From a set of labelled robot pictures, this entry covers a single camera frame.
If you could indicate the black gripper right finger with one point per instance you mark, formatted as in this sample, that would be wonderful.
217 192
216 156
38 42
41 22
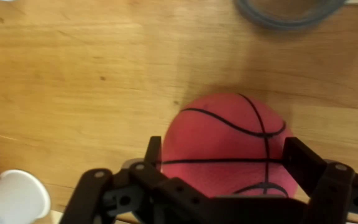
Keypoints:
332 188

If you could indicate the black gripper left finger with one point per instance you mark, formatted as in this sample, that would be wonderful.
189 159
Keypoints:
141 190

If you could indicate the pink mini basketball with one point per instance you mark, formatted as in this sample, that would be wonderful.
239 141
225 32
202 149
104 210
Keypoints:
228 145

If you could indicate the white cup near box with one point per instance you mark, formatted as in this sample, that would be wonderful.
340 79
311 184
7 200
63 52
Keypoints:
23 198

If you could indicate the grey duct tape roll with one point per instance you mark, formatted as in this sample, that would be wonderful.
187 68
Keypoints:
289 14

